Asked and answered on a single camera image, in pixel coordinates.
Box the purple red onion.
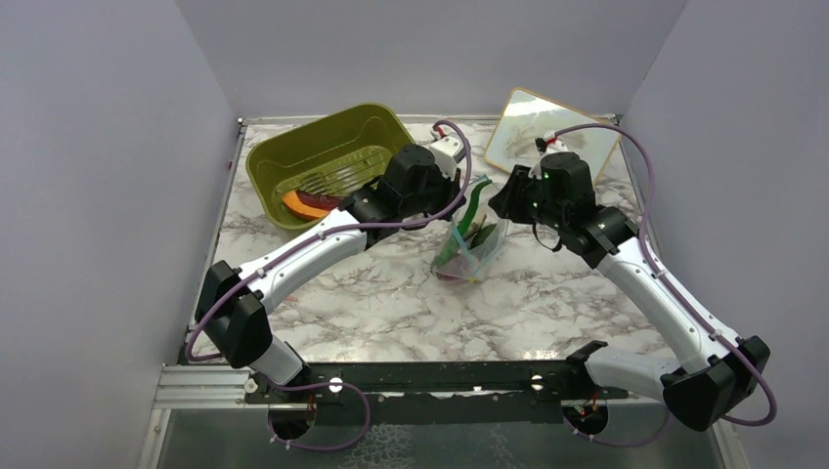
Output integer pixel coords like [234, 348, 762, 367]
[437, 254, 481, 281]

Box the dark green avocado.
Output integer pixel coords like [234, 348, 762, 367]
[469, 223, 500, 249]

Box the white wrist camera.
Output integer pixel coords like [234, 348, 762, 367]
[426, 135, 467, 180]
[529, 131, 570, 179]

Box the orange squash slice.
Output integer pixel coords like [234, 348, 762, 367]
[282, 191, 329, 221]

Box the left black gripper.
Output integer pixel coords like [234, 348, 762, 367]
[401, 159, 467, 223]

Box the silver toy fish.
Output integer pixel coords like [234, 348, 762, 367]
[463, 213, 487, 242]

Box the wood framed whiteboard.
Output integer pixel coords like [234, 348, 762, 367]
[484, 87, 621, 182]

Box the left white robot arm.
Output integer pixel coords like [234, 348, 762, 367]
[186, 137, 472, 402]

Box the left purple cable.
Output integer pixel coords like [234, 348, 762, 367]
[185, 119, 474, 363]

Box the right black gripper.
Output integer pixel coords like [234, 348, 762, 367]
[490, 164, 567, 233]

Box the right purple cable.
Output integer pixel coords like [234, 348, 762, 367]
[550, 122, 778, 429]

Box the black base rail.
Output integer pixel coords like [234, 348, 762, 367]
[154, 346, 675, 429]

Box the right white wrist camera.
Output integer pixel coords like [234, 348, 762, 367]
[529, 131, 570, 179]

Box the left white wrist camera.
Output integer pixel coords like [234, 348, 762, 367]
[426, 135, 467, 180]

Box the red meat slice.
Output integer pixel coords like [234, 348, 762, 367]
[296, 191, 343, 211]

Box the purple cable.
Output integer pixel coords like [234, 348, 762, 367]
[550, 122, 778, 429]
[185, 119, 474, 363]

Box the green chili pepper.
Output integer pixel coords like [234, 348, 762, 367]
[433, 177, 492, 268]

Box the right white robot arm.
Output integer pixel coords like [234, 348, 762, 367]
[489, 151, 770, 432]

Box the olive green plastic bin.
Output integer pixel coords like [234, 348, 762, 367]
[245, 103, 415, 231]

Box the clear zip top bag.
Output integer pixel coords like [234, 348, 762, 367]
[430, 176, 508, 283]

